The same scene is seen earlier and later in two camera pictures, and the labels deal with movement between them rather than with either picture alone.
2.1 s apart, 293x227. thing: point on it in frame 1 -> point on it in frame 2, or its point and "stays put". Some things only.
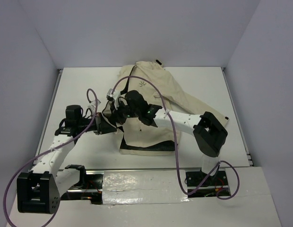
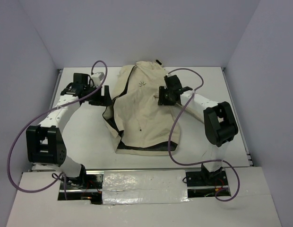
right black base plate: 215,185 stays put
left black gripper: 102,126 -> 103,100
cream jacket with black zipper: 150,80 stays put
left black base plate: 90,189 stays put
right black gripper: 117,116 -> 162,90
